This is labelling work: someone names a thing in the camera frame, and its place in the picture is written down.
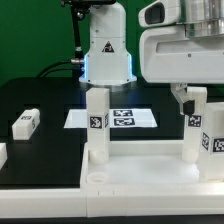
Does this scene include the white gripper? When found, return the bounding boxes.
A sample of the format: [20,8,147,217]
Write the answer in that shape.
[139,25,224,115]

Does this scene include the white desk top tray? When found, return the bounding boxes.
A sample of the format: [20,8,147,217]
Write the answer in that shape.
[80,140,224,194]

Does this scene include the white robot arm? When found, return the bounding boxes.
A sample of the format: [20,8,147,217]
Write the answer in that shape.
[80,0,224,115]

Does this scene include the white marker sheet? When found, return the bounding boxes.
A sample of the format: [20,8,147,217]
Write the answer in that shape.
[64,108,157,129]

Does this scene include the white left barrier block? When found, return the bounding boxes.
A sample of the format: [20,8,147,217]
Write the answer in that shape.
[0,143,8,170]

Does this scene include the black cables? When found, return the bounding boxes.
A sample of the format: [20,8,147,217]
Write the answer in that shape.
[36,59,84,78]

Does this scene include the white front barrier rail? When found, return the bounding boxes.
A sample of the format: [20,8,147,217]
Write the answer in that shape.
[0,184,224,219]

